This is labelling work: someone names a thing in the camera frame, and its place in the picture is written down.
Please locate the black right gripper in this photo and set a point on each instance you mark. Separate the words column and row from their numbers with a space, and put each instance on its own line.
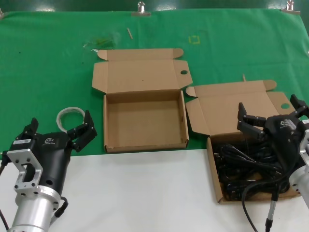
column 285, row 140

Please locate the green table cloth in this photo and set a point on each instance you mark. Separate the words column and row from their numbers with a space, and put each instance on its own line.
column 48, row 72

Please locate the clear tape roll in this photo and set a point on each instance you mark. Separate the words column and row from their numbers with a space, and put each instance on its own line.
column 70, row 109

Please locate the clear plastic wrapper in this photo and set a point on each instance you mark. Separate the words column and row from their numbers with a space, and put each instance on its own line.
column 103, row 41

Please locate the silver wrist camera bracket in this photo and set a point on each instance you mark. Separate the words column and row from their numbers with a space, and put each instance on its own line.
column 306, row 145
column 19, row 157

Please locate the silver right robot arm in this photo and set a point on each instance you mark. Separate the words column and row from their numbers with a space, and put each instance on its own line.
column 301, row 183

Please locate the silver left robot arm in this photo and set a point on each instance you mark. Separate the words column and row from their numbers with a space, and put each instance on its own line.
column 31, row 212

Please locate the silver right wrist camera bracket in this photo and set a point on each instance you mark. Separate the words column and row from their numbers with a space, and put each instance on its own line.
column 306, row 145

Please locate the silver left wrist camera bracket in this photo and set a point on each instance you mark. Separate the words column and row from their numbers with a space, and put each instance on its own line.
column 19, row 157

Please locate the open cardboard box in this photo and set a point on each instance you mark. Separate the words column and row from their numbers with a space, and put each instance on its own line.
column 229, row 101
column 144, row 72

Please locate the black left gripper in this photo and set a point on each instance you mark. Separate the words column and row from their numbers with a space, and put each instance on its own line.
column 53, row 154

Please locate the small wooden stick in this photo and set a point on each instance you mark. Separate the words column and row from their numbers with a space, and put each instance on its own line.
column 244, row 77
column 130, row 33

